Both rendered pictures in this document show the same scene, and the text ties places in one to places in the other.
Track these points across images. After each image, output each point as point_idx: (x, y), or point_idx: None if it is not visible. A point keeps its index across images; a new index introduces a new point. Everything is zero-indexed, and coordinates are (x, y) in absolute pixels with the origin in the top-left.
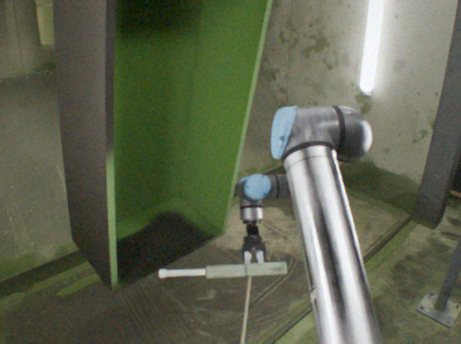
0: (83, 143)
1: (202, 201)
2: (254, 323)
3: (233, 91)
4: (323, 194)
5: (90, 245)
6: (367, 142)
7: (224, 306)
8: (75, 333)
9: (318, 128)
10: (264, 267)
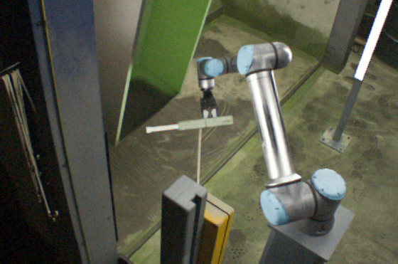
0: (104, 54)
1: (161, 69)
2: (203, 156)
3: None
4: (267, 97)
5: None
6: (288, 62)
7: (178, 146)
8: None
9: (265, 60)
10: (218, 120)
